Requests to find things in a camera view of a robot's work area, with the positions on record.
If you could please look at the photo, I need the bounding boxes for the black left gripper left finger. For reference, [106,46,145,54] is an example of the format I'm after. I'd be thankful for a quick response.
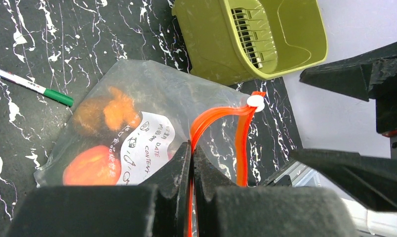
[5,142,191,237]

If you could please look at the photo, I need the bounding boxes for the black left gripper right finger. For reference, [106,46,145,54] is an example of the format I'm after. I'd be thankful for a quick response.
[192,148,358,237]

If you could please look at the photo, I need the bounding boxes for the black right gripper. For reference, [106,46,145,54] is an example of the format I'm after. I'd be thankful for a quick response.
[290,42,397,212]

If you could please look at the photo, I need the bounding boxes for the orange peach fruit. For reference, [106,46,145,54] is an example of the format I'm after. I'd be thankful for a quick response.
[62,145,121,186]

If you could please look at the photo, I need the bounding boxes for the clear zip bag red zipper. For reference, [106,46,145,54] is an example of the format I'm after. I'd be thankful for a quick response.
[34,59,265,237]

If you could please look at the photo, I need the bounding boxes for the yellow orange food piece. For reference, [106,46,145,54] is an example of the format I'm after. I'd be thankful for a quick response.
[103,86,141,131]

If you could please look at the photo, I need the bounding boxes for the small orange fruit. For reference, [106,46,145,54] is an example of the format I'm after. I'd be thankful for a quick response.
[72,96,111,136]

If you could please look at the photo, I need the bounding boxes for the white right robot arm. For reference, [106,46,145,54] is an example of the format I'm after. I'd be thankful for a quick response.
[285,42,397,237]

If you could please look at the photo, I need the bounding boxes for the green white marker pen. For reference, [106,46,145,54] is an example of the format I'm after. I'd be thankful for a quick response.
[0,69,74,107]

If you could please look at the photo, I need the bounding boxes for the olive green plastic basket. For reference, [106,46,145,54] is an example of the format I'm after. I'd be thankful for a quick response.
[172,0,328,85]

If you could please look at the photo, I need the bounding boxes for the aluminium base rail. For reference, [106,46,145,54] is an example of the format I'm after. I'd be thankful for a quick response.
[258,160,320,187]

